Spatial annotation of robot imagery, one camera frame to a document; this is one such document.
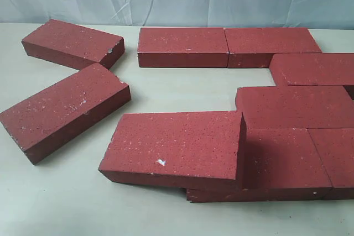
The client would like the red brick with white chip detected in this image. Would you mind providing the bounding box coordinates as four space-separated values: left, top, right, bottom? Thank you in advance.
98 111 247 191

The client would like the red brick right third row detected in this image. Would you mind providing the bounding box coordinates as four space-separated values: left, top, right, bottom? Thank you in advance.
235 86 353 129

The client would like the red brick right second row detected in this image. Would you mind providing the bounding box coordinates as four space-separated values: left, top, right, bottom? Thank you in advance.
269 53 353 98

